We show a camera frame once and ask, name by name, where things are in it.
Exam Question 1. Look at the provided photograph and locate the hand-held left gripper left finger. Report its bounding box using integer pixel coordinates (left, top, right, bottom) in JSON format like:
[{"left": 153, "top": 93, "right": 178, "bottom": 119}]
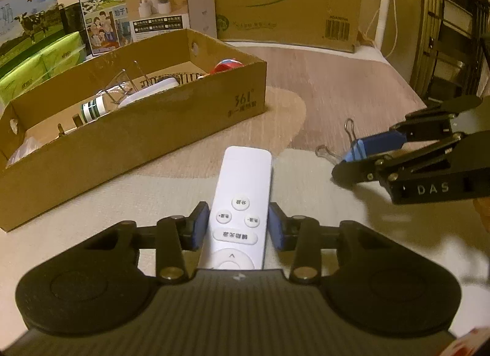
[{"left": 82, "top": 201, "right": 211, "bottom": 285}]

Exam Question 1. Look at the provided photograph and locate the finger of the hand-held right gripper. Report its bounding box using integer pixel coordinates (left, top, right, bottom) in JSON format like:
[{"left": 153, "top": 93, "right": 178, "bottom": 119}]
[
  {"left": 363, "top": 95, "right": 484, "bottom": 150},
  {"left": 331, "top": 132, "right": 465, "bottom": 188}
]

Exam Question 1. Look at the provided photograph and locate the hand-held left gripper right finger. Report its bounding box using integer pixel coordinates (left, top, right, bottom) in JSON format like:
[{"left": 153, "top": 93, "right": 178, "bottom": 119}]
[{"left": 269, "top": 202, "right": 388, "bottom": 285}]

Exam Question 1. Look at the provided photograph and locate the binder clip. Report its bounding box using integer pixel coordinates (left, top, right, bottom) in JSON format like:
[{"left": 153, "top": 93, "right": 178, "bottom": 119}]
[{"left": 316, "top": 118, "right": 370, "bottom": 166}]

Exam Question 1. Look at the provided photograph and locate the white remote control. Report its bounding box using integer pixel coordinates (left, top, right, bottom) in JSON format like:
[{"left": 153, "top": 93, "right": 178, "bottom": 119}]
[{"left": 197, "top": 146, "right": 273, "bottom": 271}]

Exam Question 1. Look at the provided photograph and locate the cardboard shoe box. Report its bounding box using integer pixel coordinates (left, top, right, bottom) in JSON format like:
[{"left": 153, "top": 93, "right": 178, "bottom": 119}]
[{"left": 0, "top": 28, "right": 268, "bottom": 233}]

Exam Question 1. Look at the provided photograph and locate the red horned figurine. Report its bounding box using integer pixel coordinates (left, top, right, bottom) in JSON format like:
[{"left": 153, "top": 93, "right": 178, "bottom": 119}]
[{"left": 209, "top": 58, "right": 244, "bottom": 75}]

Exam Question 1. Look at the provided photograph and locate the white pole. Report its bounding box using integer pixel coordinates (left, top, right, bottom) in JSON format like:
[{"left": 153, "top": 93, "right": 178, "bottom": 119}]
[{"left": 375, "top": 0, "right": 396, "bottom": 55}]

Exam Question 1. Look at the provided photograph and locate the white flat case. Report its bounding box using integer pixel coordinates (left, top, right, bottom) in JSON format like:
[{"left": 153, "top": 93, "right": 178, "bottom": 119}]
[{"left": 116, "top": 77, "right": 181, "bottom": 108}]

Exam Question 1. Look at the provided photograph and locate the black metal rack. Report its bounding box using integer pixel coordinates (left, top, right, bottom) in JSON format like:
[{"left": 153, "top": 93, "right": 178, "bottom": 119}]
[{"left": 432, "top": 0, "right": 490, "bottom": 101}]

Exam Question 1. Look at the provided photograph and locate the white bottle with green label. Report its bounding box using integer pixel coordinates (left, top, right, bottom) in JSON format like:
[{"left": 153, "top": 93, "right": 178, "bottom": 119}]
[{"left": 72, "top": 95, "right": 112, "bottom": 126}]

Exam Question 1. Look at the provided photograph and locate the large cardboard box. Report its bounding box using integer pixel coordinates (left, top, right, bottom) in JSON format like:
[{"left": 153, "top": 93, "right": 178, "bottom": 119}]
[{"left": 175, "top": 0, "right": 364, "bottom": 54}]

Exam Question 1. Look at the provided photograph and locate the red and white packet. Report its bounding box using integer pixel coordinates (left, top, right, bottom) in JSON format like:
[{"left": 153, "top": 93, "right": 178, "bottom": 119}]
[{"left": 445, "top": 324, "right": 490, "bottom": 356}]

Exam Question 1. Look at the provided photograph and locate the green tissue pack bundle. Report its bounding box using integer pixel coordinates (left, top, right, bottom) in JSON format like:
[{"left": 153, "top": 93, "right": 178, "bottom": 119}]
[{"left": 0, "top": 30, "right": 88, "bottom": 106}]

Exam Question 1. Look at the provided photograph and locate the white product box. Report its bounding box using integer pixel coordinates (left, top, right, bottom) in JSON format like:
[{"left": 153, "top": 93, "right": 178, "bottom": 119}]
[{"left": 123, "top": 0, "right": 218, "bottom": 44}]

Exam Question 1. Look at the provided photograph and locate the blue milk carton box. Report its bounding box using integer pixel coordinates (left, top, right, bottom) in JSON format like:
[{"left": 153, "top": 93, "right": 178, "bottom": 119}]
[{"left": 73, "top": 0, "right": 165, "bottom": 58}]

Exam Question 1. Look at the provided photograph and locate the dark box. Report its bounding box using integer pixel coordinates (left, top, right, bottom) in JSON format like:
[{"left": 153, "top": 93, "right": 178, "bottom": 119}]
[{"left": 57, "top": 2, "right": 86, "bottom": 36}]

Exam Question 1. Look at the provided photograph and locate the green pasture milk carton box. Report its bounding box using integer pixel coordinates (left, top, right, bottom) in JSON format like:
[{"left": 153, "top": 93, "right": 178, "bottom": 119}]
[{"left": 0, "top": 0, "right": 66, "bottom": 70}]

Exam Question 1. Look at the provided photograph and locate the silver wire-handled clip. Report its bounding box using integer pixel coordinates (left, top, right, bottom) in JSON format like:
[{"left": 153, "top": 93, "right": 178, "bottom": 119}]
[{"left": 96, "top": 60, "right": 148, "bottom": 106}]

